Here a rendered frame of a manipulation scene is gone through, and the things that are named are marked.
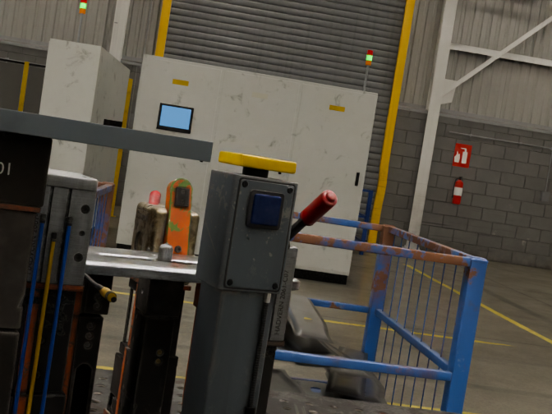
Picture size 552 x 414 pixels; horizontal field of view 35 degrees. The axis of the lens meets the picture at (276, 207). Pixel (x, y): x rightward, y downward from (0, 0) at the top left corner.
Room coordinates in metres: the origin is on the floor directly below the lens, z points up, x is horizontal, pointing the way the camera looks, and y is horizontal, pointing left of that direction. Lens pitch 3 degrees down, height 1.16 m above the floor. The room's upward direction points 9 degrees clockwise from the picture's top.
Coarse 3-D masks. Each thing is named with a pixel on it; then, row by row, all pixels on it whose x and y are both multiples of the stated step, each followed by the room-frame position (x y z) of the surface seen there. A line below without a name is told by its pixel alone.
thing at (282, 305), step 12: (288, 252) 1.04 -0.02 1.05; (288, 264) 1.04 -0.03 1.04; (288, 276) 1.04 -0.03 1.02; (288, 288) 1.04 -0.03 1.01; (276, 300) 1.03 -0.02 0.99; (288, 300) 1.04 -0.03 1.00; (276, 312) 1.03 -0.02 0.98; (276, 324) 1.04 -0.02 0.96; (276, 336) 1.04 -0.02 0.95; (276, 348) 1.05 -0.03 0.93; (264, 360) 1.04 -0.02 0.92; (264, 372) 1.04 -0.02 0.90; (264, 384) 1.04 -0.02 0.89; (264, 396) 1.05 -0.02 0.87; (264, 408) 1.05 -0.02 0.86
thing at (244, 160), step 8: (224, 152) 0.87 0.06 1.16; (232, 152) 0.86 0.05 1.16; (224, 160) 0.87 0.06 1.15; (232, 160) 0.85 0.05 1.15; (240, 160) 0.83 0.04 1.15; (248, 160) 0.83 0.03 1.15; (256, 160) 0.84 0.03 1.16; (264, 160) 0.84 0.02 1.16; (272, 160) 0.84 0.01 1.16; (280, 160) 0.85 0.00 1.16; (248, 168) 0.86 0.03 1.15; (256, 168) 0.86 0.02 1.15; (264, 168) 0.84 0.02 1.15; (272, 168) 0.84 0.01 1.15; (280, 168) 0.85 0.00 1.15; (288, 168) 0.85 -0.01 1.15; (256, 176) 0.86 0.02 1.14; (264, 176) 0.86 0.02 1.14
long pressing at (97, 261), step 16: (96, 256) 1.12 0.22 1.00; (112, 256) 1.17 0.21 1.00; (128, 256) 1.18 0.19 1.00; (144, 256) 1.19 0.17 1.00; (176, 256) 1.25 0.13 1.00; (192, 256) 1.28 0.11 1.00; (96, 272) 1.05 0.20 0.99; (112, 272) 1.06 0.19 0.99; (128, 272) 1.07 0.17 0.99; (144, 272) 1.08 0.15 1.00; (160, 272) 1.09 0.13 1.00; (176, 272) 1.10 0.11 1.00; (192, 272) 1.11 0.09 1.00
